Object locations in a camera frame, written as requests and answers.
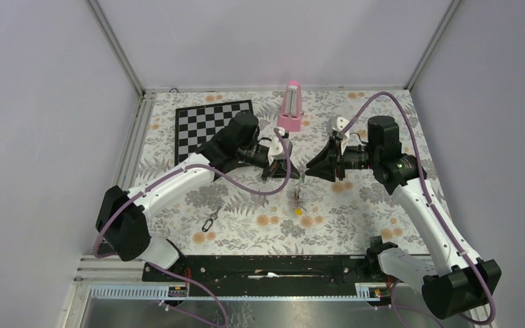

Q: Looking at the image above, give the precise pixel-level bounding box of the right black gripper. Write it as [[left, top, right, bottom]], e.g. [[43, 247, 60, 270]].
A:
[[306, 135, 380, 183]]

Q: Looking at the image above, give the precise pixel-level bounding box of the black carabiner key clip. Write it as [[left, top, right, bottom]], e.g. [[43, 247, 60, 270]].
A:
[[202, 207, 220, 232]]

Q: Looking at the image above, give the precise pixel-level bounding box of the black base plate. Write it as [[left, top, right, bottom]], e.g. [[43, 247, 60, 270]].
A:
[[142, 255, 396, 298]]

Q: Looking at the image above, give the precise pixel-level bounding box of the black white chessboard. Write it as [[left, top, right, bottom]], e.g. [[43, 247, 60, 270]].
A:
[[174, 100, 254, 165]]

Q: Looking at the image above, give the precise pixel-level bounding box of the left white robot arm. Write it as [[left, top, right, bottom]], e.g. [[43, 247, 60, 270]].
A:
[[93, 112, 299, 281]]

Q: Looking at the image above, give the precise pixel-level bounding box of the floral table mat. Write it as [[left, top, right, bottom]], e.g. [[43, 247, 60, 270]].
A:
[[135, 90, 446, 255]]

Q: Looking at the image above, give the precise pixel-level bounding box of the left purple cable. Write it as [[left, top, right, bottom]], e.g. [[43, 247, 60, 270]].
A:
[[92, 128, 293, 328]]

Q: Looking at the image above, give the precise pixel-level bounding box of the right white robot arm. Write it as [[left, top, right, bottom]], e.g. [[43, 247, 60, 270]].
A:
[[306, 115, 502, 319]]

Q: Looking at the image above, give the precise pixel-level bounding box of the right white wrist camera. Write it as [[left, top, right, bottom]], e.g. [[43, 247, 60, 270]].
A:
[[327, 116, 350, 154]]

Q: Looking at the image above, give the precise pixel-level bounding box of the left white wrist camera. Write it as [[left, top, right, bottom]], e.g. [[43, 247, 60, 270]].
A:
[[267, 127, 292, 164]]

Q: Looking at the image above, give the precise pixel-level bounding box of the grey slotted cable duct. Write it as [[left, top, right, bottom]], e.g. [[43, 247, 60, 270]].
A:
[[90, 282, 380, 301]]

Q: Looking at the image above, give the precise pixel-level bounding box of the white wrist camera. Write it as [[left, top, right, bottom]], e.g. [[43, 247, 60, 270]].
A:
[[267, 127, 292, 164], [327, 116, 350, 154]]

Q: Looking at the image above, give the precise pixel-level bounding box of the keyring with coloured key tags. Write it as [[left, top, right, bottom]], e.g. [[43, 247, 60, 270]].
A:
[[293, 175, 305, 216]]

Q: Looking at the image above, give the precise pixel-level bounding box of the pink metronome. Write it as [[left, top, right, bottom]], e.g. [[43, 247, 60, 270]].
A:
[[278, 80, 302, 132]]

